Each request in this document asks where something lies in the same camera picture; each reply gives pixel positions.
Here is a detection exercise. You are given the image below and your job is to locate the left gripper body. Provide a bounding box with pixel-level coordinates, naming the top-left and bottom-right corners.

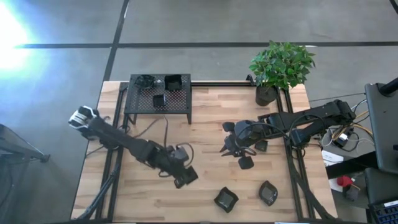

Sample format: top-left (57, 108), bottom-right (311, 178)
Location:
top-left (160, 144), bottom-right (192, 175)

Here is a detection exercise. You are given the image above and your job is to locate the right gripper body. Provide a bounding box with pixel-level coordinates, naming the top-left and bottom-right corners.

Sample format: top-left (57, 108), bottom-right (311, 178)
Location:
top-left (221, 121), bottom-right (256, 171)

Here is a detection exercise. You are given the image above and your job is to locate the black leaf-shaped mini plate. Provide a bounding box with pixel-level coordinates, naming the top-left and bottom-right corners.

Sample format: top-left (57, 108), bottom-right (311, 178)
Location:
top-left (258, 180), bottom-right (279, 207)

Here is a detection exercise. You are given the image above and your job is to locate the black ring-shaped dish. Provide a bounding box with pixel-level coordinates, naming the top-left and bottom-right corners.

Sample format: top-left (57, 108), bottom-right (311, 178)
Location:
top-left (134, 74), bottom-right (156, 90)

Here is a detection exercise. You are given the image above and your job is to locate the black plant pot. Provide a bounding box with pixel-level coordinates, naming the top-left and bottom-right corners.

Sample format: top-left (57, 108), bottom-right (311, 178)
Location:
top-left (255, 84), bottom-right (279, 107)

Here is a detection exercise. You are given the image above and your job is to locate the black perforated metal shelf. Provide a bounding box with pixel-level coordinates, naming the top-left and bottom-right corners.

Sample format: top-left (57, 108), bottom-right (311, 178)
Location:
top-left (123, 73), bottom-right (193, 125)

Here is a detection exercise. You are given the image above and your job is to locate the small red object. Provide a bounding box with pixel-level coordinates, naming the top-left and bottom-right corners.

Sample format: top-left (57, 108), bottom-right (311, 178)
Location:
top-left (336, 175), bottom-right (354, 188)

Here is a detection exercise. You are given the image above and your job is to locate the green leafy plant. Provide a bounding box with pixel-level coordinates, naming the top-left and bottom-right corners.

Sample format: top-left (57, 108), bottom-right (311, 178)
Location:
top-left (248, 39), bottom-right (317, 91)

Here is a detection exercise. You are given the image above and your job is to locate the dark grey monitor panel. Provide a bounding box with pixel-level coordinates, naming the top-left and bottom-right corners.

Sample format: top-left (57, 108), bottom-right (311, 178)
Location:
top-left (364, 82), bottom-right (398, 174)

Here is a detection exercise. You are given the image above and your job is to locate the black keyboard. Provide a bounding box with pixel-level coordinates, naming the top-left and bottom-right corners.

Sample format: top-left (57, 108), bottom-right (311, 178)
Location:
top-left (368, 198), bottom-right (398, 224)

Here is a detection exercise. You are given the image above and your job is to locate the black cylindrical pole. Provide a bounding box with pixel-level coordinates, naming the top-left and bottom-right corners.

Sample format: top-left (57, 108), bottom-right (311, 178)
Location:
top-left (377, 77), bottom-right (398, 97)

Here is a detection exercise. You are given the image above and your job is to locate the black aluminium table frame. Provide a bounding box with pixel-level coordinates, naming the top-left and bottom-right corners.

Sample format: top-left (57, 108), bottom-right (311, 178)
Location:
top-left (70, 80), bottom-right (340, 224)

